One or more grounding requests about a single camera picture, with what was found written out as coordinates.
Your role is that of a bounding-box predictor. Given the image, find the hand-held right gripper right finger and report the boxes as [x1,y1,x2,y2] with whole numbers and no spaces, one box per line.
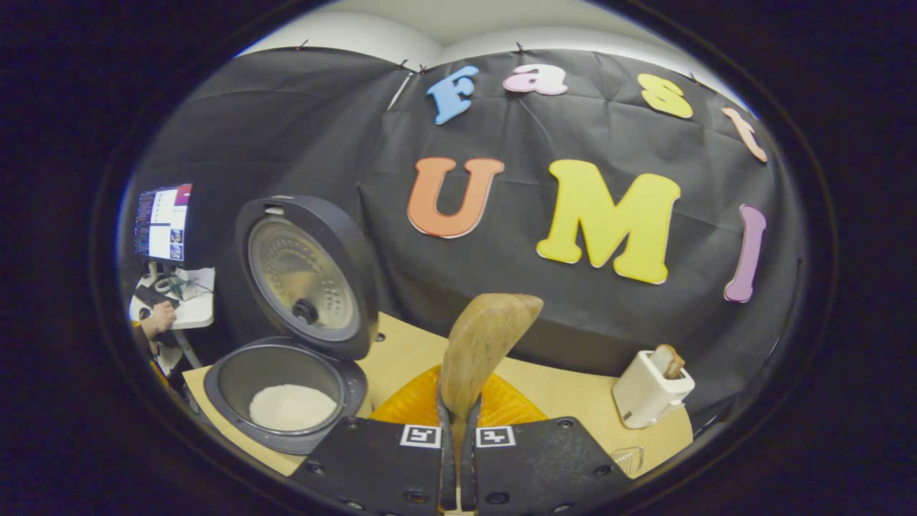
[461,373,636,516]

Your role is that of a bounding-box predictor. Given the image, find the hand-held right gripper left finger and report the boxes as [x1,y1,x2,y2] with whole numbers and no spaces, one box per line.
[289,364,459,516]

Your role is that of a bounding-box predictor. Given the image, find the wooden spoon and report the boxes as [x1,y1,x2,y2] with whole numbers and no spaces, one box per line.
[438,292,545,516]

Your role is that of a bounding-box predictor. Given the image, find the clear chopstick holder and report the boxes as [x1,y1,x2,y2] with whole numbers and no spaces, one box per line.
[613,445,646,478]

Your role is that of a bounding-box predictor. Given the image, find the white rice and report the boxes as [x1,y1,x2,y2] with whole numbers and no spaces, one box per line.
[249,383,338,433]

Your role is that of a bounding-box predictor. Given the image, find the black silver rice cooker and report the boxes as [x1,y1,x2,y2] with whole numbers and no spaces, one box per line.
[203,194,381,457]

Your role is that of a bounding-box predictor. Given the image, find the black backdrop cloth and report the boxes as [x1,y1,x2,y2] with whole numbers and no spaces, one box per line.
[118,47,810,431]

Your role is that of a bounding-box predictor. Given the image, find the white toaster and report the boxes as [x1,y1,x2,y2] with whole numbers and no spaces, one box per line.
[612,350,696,430]

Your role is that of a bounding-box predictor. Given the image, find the brown bread slice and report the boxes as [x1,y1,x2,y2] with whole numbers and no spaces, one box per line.
[650,344,686,380]

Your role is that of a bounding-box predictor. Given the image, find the white side table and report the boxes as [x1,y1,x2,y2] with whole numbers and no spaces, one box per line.
[129,267,216,370]

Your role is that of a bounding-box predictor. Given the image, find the computer monitor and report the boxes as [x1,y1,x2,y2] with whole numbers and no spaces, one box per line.
[133,183,193,263]

